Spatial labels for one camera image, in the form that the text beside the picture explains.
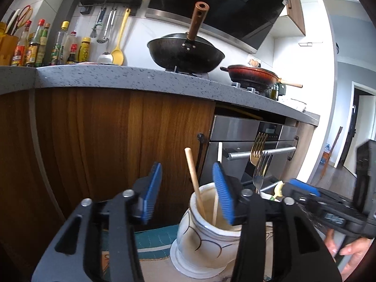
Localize black range hood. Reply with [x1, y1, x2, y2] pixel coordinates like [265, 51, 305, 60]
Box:
[145, 0, 287, 54]

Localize wooden wall cabinet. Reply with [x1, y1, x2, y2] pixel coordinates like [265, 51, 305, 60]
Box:
[272, 0, 306, 36]

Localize black wok with wooden handle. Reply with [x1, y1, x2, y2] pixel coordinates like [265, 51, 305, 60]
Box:
[147, 1, 226, 74]

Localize gold fork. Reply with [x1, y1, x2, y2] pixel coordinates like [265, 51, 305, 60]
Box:
[250, 132, 269, 180]

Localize wooden chair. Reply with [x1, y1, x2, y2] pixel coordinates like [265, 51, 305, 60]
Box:
[319, 126, 344, 180]

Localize wooden kitchen cabinet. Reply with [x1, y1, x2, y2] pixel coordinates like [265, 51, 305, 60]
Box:
[0, 88, 216, 259]

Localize red-handled scissors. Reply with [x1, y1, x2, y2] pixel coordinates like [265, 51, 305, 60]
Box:
[16, 5, 33, 30]

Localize person's right hand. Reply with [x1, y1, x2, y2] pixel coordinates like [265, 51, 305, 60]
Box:
[325, 228, 372, 281]

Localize grey speckled kitchen counter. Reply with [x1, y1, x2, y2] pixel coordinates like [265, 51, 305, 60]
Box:
[0, 65, 321, 125]

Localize yellow hanging ladle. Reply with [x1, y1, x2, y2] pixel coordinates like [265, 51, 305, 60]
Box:
[110, 8, 131, 66]

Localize yellow tulip spoon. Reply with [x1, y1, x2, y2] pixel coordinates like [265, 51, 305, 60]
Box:
[269, 180, 285, 202]

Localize white floral ceramic utensil holder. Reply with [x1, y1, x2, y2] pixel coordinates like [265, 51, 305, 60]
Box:
[176, 183, 279, 271]

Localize silver fork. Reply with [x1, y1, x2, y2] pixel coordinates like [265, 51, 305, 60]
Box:
[252, 151, 272, 196]

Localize narrow wooden cabinet door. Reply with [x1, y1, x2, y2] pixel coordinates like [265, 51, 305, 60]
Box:
[282, 120, 318, 185]

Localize white ceramic saucer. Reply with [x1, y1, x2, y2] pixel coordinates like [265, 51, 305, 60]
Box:
[170, 238, 235, 279]

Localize dark interior door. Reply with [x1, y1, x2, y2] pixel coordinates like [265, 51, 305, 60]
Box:
[342, 84, 376, 177]

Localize row of sauce bottles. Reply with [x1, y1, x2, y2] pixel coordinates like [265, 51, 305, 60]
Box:
[11, 19, 92, 67]

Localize white bowl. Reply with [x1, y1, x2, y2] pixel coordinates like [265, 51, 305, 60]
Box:
[286, 98, 307, 112]

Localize red frying pan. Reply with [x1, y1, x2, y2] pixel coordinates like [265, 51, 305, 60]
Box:
[220, 65, 303, 91]

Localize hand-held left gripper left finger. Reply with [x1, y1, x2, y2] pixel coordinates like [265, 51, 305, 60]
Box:
[31, 161, 163, 282]

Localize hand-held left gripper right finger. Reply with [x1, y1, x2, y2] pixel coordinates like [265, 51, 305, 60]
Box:
[212, 161, 343, 282]

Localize black wall rack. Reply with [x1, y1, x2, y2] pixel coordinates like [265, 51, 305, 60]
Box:
[78, 0, 143, 16]

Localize stainless built-in oven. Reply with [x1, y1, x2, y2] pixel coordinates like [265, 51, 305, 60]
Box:
[200, 114, 298, 194]

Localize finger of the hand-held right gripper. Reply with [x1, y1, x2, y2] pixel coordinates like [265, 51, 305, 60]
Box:
[283, 182, 324, 212]
[289, 179, 356, 210]

